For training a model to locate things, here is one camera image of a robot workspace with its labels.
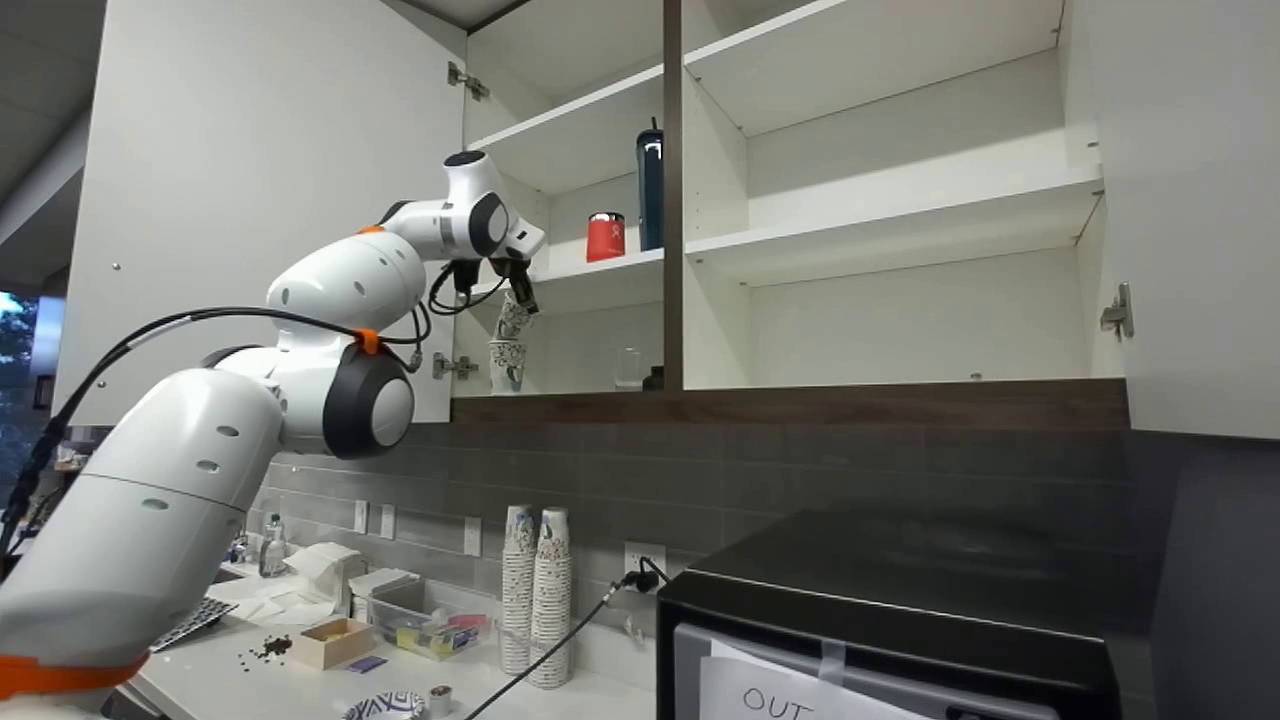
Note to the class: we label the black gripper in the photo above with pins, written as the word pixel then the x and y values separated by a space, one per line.
pixel 509 260

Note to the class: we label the clear plastic cup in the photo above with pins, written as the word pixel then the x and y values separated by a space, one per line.
pixel 509 325

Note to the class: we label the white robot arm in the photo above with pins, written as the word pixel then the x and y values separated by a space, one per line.
pixel 143 531

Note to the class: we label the clear cup stack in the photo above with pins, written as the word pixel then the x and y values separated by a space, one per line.
pixel 504 370

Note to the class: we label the red cup on shelf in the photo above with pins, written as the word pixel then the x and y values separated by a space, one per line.
pixel 604 234

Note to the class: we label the left paper cup stack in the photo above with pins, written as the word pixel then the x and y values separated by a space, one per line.
pixel 518 586

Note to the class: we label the paper cup stack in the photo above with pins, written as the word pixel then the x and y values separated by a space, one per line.
pixel 550 598
pixel 518 586

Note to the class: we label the right paper cup stack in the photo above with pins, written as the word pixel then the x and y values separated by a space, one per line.
pixel 550 598

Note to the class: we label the dark blue water bottle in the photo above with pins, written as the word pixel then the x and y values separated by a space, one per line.
pixel 651 179

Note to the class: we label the white upper cabinet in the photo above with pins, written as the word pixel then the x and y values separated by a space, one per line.
pixel 854 191

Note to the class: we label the clear plastic container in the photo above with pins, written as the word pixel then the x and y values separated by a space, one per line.
pixel 425 629

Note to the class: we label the white crumpled cloth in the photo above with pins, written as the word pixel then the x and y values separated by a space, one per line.
pixel 309 588

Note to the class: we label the small wooden box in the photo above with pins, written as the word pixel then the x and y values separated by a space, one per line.
pixel 329 646

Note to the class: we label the black microwave oven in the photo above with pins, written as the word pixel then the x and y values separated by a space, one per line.
pixel 941 616

